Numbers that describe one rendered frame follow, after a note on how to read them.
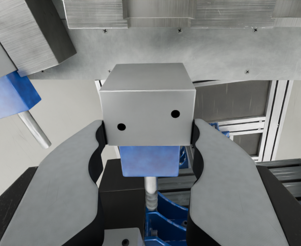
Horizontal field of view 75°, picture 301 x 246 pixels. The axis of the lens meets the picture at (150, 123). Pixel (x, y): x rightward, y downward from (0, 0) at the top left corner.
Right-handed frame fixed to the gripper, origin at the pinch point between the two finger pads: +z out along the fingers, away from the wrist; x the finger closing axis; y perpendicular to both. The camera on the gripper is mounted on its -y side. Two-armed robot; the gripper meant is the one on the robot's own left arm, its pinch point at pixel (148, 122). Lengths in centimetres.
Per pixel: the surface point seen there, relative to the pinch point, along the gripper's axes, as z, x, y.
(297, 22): 7.6, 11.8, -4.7
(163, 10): 8.8, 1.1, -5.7
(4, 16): 9.6, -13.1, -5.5
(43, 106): 95, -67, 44
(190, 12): 8.8, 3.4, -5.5
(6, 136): 95, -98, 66
